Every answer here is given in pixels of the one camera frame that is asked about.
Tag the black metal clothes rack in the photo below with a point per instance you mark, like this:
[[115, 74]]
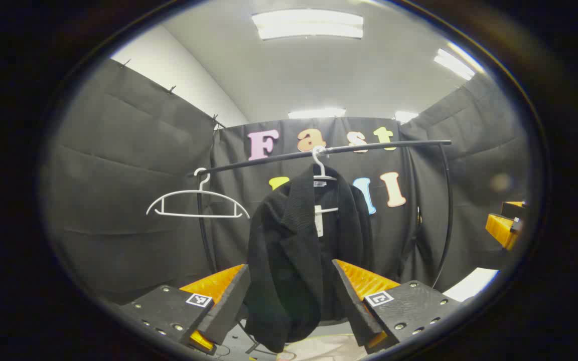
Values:
[[269, 159]]

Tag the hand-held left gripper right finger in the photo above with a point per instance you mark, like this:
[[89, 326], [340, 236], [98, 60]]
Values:
[[358, 311]]

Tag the black backdrop cloth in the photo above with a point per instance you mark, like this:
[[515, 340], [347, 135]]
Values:
[[118, 200]]

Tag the white plastic hanger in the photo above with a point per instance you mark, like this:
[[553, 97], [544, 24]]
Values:
[[198, 215], [317, 163]]

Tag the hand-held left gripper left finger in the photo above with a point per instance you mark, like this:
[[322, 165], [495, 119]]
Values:
[[229, 302]]

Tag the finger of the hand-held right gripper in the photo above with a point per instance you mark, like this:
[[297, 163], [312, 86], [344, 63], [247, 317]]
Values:
[[502, 229], [512, 209]]

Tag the black knit jacket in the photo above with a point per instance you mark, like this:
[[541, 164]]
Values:
[[289, 260]]

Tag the rectangular ceiling light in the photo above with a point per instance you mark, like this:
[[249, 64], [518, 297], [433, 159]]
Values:
[[453, 62], [307, 24]]

